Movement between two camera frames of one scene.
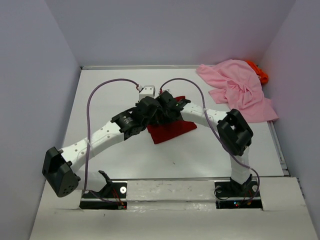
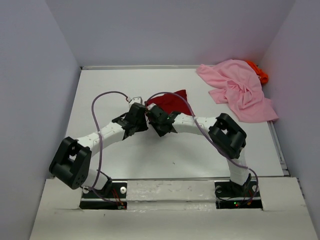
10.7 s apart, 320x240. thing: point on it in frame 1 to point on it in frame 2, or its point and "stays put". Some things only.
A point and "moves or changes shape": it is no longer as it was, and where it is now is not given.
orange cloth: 263,76 stays put
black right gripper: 165,119 to 160,132
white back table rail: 168,67 stays put
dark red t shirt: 163,133 moves or changes shape
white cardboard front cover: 178,209 stays put
